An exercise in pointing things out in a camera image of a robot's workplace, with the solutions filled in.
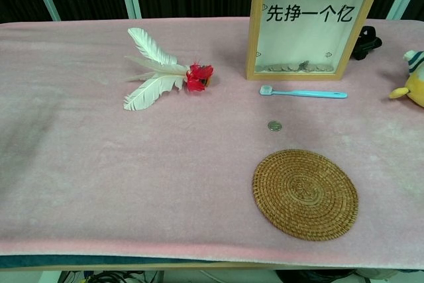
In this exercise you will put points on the black clip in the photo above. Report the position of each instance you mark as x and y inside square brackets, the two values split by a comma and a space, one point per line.
[366, 42]

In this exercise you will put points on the pink table cloth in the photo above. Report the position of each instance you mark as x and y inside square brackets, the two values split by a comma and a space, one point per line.
[132, 163]

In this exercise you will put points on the round woven rattan coaster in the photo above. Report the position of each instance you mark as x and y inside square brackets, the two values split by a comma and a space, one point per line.
[305, 195]

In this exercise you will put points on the yellow plush toy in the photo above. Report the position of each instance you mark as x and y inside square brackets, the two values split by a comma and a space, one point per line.
[415, 87]

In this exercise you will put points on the wooden coin bank frame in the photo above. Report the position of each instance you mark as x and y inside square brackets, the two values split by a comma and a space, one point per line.
[308, 36]

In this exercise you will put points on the white feather red flower toy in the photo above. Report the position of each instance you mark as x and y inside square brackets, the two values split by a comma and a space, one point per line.
[159, 71]

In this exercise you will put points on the teal cloth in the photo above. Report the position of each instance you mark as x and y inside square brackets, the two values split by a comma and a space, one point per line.
[66, 260]

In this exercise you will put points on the light blue toothbrush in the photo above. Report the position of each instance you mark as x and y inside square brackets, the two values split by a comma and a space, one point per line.
[304, 92]

